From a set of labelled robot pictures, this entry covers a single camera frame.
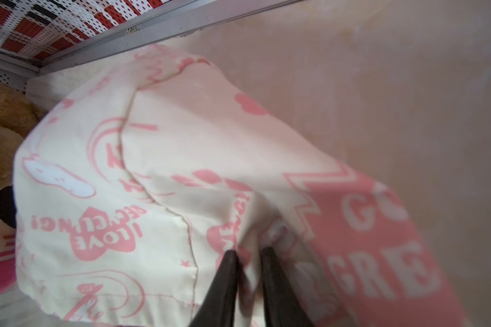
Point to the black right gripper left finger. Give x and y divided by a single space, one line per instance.
218 307

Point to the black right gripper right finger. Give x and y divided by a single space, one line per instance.
281 306

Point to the brown teddy bear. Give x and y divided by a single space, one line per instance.
18 117

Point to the cream pink printed jacket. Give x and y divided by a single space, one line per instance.
132 189

